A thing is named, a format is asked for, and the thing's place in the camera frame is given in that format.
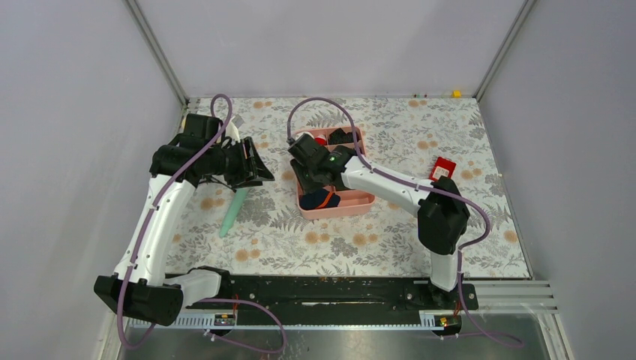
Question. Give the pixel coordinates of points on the black rolled garment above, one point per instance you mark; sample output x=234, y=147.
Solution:
x=339, y=137

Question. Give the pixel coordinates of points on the red rolled garment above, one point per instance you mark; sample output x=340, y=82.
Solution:
x=321, y=140

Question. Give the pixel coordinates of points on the red small box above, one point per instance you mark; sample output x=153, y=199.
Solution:
x=442, y=167

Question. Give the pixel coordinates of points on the floral table mat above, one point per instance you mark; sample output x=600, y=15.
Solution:
x=270, y=236

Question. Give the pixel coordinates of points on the black tripod microphone stand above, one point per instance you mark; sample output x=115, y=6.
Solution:
x=210, y=179

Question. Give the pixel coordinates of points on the mint green microphone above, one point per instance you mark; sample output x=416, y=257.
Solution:
x=233, y=211

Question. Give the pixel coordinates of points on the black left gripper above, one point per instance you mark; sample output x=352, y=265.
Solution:
x=251, y=170

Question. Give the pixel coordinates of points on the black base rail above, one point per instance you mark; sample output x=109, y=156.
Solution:
x=339, y=301

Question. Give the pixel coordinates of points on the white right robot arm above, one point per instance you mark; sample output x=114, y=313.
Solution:
x=438, y=207

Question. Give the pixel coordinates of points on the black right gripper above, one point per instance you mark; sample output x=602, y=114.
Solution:
x=307, y=186

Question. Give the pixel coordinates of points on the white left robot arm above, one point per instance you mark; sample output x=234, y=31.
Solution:
x=139, y=288

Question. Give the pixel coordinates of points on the pink compartment organizer box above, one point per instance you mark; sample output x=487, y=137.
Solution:
x=353, y=202

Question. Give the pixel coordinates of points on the navy orange boxer underwear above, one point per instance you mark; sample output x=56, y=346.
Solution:
x=319, y=199

